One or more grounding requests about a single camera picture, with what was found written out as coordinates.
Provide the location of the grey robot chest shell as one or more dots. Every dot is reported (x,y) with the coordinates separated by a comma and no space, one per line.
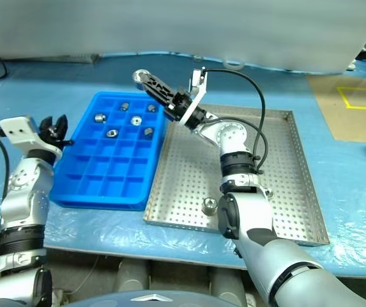
(112,300)

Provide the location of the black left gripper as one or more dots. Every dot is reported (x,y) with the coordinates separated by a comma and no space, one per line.
(56,140)

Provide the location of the small metal roller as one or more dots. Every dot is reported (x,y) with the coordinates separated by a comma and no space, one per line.
(148,131)
(137,76)
(125,106)
(151,108)
(100,118)
(135,120)
(111,132)
(209,205)

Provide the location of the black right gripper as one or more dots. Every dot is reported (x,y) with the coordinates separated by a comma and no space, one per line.
(178,105)

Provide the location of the brown cardboard mat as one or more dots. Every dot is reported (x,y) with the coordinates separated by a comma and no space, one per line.
(336,118)

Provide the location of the perforated steel tray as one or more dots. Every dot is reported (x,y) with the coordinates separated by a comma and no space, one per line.
(291,179)

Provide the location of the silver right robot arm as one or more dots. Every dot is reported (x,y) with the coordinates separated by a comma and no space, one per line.
(256,208)

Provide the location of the white backdrop board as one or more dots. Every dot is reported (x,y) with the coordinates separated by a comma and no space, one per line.
(170,25)

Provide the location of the grey rounded cylinder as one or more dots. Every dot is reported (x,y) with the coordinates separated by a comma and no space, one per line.
(133,276)
(227,283)

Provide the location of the blue compartment tray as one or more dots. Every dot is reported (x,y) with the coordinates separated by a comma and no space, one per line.
(83,179)

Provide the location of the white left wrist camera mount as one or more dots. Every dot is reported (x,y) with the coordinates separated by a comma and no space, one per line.
(16,128)

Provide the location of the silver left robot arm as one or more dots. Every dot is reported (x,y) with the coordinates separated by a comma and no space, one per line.
(26,192)

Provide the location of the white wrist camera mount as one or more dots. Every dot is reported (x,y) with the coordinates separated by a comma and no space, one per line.
(198,86)
(16,128)

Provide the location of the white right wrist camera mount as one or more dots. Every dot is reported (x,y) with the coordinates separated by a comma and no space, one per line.
(198,86)

